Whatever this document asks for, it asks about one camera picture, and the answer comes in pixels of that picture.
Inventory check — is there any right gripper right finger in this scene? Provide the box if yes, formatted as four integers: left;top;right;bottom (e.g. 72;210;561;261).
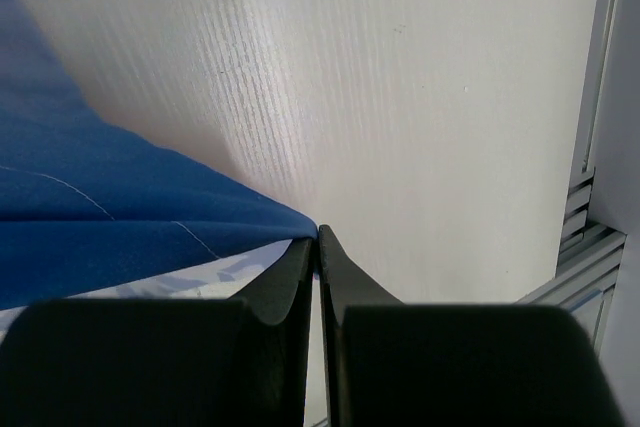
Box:
318;225;624;426

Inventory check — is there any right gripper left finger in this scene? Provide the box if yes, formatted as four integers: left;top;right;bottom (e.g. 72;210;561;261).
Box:
1;239;313;426

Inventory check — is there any blue pink Elsa cloth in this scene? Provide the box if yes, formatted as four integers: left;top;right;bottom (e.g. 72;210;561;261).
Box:
1;0;317;328

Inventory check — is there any aluminium front rail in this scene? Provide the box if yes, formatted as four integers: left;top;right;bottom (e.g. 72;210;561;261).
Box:
519;224;626;351

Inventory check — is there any right aluminium side rail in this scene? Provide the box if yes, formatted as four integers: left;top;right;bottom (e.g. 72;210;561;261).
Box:
558;0;639;281

